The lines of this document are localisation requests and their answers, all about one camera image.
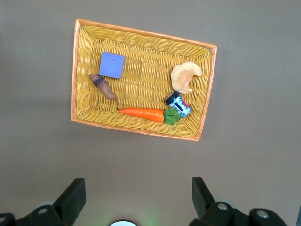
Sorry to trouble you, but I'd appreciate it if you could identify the toy croissant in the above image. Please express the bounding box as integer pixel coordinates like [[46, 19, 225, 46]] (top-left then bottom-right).
[[170, 61, 203, 95]]

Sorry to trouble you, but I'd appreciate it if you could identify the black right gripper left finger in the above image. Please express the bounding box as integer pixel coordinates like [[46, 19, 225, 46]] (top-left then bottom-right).
[[30, 178, 87, 226]]

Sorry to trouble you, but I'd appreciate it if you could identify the purple cube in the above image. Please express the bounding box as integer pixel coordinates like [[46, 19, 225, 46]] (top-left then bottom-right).
[[98, 51, 126, 79]]

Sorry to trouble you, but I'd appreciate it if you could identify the small printed jar black lid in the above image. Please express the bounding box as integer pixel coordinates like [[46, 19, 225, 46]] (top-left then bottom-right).
[[164, 91, 192, 118]]

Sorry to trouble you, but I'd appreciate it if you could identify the yellow wicker tray orange rim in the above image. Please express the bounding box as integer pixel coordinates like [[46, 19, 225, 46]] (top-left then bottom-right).
[[71, 18, 218, 142]]

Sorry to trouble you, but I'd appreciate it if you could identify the orange toy carrot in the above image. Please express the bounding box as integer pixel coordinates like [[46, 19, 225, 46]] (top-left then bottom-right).
[[119, 107, 181, 126]]

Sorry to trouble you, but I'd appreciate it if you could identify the brown toy root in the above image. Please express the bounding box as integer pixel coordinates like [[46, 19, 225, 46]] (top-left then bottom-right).
[[89, 74, 120, 111]]

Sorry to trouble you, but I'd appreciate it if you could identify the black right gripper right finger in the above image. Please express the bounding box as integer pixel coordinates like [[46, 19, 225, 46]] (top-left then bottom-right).
[[192, 176, 236, 226]]

